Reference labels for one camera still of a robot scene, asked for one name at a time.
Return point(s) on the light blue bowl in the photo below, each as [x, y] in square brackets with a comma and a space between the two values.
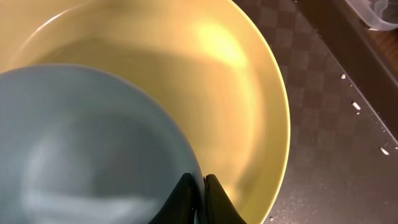
[79, 145]

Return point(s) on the clear plastic waste bin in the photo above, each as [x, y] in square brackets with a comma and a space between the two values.
[377, 14]

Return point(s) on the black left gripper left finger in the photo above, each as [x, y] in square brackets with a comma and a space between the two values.
[180, 207]

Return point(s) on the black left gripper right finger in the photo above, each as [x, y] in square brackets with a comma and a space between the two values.
[219, 209]

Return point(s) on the dark brown serving tray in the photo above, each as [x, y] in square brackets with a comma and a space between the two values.
[343, 163]

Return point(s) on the yellow plate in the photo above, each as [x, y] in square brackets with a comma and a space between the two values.
[204, 61]

